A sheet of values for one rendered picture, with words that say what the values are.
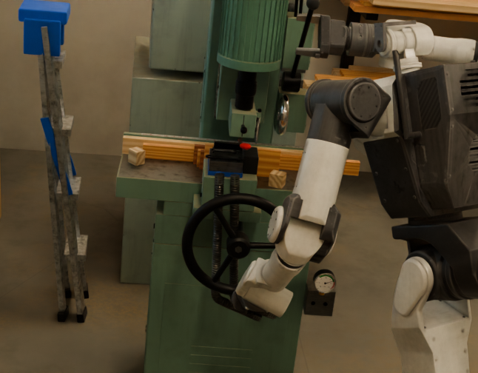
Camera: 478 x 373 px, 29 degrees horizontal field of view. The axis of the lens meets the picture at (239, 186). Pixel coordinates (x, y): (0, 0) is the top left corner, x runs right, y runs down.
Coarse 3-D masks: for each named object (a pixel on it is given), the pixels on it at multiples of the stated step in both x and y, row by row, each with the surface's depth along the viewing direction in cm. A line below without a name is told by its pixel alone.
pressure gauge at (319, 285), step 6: (324, 270) 256; (318, 276) 255; (324, 276) 255; (330, 276) 255; (318, 282) 256; (324, 282) 256; (330, 282) 256; (336, 282) 256; (318, 288) 257; (324, 288) 257; (330, 288) 257
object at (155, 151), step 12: (144, 144) 262; (156, 144) 263; (168, 144) 264; (156, 156) 263; (168, 156) 264; (180, 156) 264; (192, 156) 264; (288, 156) 265; (300, 156) 266; (288, 168) 266; (348, 168) 267
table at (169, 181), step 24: (120, 168) 255; (144, 168) 256; (168, 168) 258; (192, 168) 260; (120, 192) 251; (144, 192) 251; (168, 192) 251; (192, 192) 251; (264, 192) 252; (288, 192) 252; (240, 216) 244
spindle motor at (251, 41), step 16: (224, 0) 246; (240, 0) 241; (256, 0) 240; (272, 0) 241; (288, 0) 247; (224, 16) 246; (240, 16) 242; (256, 16) 242; (272, 16) 243; (224, 32) 248; (240, 32) 244; (256, 32) 243; (272, 32) 245; (224, 48) 248; (240, 48) 245; (256, 48) 245; (272, 48) 247; (224, 64) 249; (240, 64) 246; (256, 64) 246; (272, 64) 249
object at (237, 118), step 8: (232, 104) 262; (232, 112) 255; (240, 112) 256; (248, 112) 256; (232, 120) 256; (240, 120) 256; (248, 120) 256; (256, 120) 257; (232, 128) 257; (248, 128) 257; (232, 136) 258; (240, 136) 258; (248, 136) 258
